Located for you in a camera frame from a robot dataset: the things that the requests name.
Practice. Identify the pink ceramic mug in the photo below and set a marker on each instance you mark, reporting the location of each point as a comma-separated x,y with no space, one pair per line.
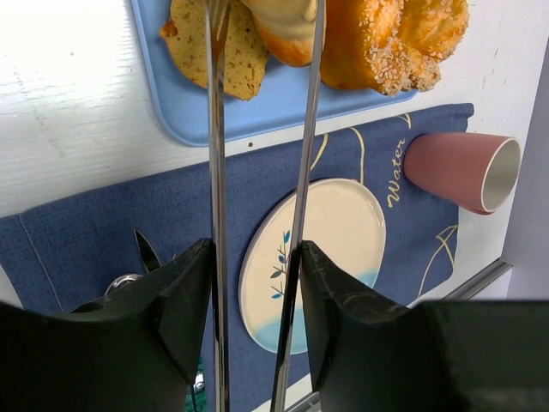
476,171

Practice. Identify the cream plate with leaf pattern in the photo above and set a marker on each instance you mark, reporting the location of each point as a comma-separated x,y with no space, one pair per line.
346,222

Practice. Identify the blue fabric placemat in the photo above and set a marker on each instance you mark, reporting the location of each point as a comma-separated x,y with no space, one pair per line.
62,254

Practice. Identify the glazed ring doughnut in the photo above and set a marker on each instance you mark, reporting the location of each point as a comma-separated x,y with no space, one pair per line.
287,28

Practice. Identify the yellow sponge cake slice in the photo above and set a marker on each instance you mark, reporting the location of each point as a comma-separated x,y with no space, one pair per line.
245,54

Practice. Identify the sugared orange bundt cake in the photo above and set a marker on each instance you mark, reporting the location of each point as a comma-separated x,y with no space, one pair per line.
390,46

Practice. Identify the metal fork with patterned handle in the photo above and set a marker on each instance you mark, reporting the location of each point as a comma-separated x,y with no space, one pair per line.
149,258

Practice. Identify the light blue plastic tray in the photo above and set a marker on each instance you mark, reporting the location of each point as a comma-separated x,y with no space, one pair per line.
181,107

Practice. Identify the metal spoon with patterned handle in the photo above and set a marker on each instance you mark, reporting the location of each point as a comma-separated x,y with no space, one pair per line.
121,281

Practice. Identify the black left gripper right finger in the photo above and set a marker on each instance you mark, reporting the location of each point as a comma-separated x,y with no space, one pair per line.
369,353

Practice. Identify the stainless steel food tongs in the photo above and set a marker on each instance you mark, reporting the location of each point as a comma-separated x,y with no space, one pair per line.
246,188

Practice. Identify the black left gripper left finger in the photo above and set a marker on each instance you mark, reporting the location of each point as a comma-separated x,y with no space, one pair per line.
134,349

